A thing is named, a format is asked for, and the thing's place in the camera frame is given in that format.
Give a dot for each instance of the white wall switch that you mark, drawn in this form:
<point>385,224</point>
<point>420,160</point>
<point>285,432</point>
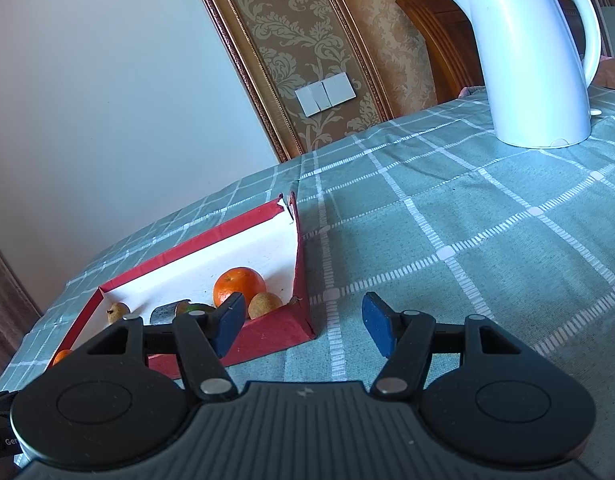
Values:
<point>324,94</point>

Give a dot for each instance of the red cardboard box tray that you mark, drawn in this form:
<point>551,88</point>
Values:
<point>266,239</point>

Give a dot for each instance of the small brown longan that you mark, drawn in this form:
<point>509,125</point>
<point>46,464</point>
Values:
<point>263,303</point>

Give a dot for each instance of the dark eggplant piece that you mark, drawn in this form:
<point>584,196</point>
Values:
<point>164,314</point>

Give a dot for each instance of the white electric kettle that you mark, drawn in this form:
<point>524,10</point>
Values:
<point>538,59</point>

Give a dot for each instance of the orange tangerine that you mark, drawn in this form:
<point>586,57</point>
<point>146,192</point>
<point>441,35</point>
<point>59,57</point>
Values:
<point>60,355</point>
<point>241,279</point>

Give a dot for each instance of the wooden headboard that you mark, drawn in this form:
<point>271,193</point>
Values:
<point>450,42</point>

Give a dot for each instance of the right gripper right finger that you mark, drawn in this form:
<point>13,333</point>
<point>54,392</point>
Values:
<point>479,390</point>

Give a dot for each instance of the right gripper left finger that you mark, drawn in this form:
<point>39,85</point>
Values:
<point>129,391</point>

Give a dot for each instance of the ornate gold wall panel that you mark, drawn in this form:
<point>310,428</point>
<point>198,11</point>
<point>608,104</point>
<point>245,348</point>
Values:
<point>280,46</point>

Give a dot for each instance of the teal plaid tablecloth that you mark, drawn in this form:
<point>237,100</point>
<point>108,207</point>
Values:
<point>432,212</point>

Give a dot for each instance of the brown longan fruit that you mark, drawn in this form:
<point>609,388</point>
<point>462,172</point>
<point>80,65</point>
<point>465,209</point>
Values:
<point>116,312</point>

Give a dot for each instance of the green cucumber piece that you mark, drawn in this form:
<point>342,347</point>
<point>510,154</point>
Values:
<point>200,307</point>

